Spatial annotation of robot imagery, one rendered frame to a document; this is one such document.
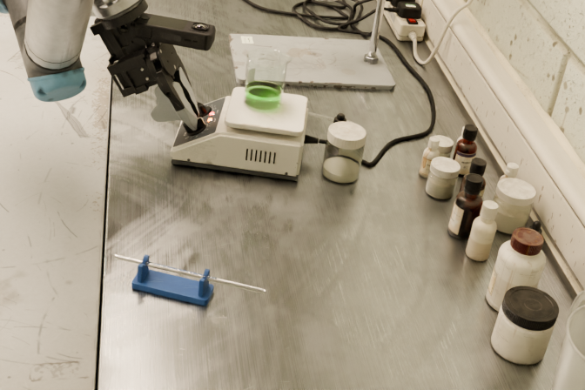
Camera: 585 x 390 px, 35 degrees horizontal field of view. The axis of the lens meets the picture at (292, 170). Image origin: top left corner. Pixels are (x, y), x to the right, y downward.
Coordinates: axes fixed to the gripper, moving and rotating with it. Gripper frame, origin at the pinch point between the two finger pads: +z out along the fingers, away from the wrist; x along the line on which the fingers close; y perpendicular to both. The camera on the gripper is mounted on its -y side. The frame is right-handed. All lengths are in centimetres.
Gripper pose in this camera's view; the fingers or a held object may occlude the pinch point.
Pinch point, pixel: (196, 118)
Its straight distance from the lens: 142.7
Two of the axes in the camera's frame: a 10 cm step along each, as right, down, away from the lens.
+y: -9.2, 3.0, 2.7
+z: 3.9, 8.0, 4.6
